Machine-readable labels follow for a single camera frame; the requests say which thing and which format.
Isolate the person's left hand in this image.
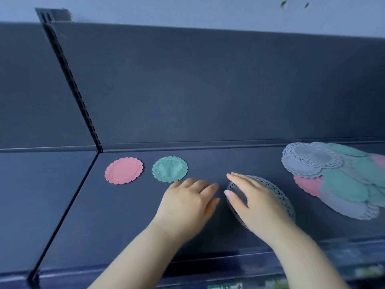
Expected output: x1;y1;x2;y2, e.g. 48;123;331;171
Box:
150;177;221;244

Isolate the person's right hand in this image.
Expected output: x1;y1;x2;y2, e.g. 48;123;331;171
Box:
224;172;297;246

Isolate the mixed pile of coasters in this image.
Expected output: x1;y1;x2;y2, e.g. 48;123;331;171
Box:
281;142;385;221

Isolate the person's left forearm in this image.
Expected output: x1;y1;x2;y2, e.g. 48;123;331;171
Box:
89;221;202;289

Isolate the person's right forearm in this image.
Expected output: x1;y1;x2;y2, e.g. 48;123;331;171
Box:
267;221;349;289

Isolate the green yellow shelf label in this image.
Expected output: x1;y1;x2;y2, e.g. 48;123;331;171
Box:
207;282;243;289

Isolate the black slotted shelf upright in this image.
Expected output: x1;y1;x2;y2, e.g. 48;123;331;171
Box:
35;8;103;153

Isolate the clear shelf edge rail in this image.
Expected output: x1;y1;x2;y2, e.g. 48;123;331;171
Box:
0;234;385;289

